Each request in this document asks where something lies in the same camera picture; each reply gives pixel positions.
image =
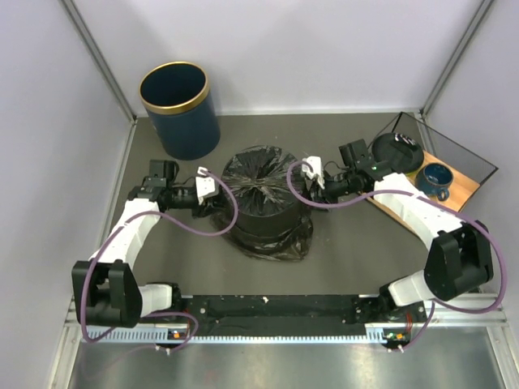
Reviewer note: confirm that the black bin liner bucket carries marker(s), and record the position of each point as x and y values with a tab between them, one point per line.
284	236

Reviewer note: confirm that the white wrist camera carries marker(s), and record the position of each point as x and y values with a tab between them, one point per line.
205	186
313	169

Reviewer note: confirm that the black round plate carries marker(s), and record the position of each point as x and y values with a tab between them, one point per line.
403	154

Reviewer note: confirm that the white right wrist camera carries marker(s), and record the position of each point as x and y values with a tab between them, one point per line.
313	169

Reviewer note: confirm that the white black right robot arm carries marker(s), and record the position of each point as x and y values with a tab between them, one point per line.
459	249

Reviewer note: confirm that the black trash bag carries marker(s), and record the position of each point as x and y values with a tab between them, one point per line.
257	178

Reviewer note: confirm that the dark blue gold-rimmed trash bin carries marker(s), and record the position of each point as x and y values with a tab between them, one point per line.
177	99

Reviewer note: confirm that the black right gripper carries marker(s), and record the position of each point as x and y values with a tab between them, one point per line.
317	194

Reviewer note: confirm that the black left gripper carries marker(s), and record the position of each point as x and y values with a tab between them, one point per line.
208	207

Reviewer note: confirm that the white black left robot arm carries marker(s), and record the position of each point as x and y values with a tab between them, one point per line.
111	266

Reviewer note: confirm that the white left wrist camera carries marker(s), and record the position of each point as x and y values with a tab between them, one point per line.
205	186

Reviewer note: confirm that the grey slotted cable duct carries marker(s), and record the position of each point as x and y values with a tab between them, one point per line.
177	333

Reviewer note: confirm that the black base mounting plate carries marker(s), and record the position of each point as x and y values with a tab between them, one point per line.
293	315

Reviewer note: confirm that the blue ceramic mug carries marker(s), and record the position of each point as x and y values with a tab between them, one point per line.
434	180

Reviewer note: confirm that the aluminium frame rail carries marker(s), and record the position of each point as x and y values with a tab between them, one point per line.
104	310

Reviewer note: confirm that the wooden shelf with glass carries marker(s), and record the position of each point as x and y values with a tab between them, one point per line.
470	170

